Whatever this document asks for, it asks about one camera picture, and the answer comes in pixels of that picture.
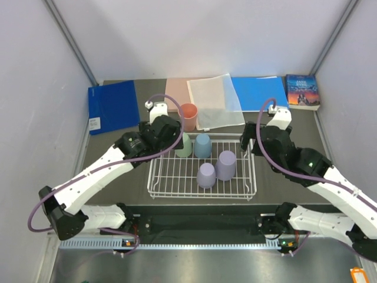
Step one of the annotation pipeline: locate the light blue folder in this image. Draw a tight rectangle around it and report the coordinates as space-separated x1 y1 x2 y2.
232 76 289 112

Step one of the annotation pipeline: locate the pink cup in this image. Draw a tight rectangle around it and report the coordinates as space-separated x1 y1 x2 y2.
181 103 198 132

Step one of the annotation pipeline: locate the white slotted cable duct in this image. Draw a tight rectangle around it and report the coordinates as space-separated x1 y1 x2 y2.
59 237 296 251

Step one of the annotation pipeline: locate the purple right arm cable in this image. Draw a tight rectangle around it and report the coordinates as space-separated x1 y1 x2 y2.
254 98 377 213

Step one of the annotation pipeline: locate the Jane Eyre paperback book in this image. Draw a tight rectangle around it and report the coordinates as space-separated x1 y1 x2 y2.
285 74 320 111

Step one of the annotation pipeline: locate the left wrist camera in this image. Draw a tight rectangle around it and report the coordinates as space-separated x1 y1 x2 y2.
144 101 168 124

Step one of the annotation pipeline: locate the white wire dish rack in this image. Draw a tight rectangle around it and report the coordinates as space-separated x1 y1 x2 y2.
147 133 257 200

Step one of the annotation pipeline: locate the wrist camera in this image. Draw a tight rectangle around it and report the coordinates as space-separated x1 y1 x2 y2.
144 101 168 124
267 106 292 130

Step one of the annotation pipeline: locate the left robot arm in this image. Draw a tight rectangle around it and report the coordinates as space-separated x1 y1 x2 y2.
38 115 183 241

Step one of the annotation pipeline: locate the dark blue folder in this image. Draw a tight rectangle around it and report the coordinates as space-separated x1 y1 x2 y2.
88 80 140 136

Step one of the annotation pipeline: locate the green cup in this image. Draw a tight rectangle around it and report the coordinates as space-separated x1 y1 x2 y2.
174 133 193 158

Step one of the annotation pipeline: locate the large purple cup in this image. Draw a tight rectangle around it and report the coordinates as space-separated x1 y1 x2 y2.
215 150 236 182

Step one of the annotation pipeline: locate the white mesh bag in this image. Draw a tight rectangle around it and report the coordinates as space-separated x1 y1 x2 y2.
187 74 245 131

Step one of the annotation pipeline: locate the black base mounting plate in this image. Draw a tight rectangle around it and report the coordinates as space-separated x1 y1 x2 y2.
121 205 293 244

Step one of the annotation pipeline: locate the blue cup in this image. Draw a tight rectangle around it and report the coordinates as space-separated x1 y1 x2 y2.
194 133 212 159

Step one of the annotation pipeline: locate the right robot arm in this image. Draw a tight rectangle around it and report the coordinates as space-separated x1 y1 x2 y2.
240 122 376 262

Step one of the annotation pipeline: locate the pink board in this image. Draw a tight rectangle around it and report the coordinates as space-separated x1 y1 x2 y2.
165 78 192 106

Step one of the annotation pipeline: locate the orange key tag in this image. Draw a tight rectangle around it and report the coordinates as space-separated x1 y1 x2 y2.
350 267 369 283

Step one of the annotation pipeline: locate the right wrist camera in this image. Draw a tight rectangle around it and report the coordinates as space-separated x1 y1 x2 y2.
267 106 292 130

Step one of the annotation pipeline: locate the small purple cup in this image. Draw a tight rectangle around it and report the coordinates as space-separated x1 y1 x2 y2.
196 163 216 189

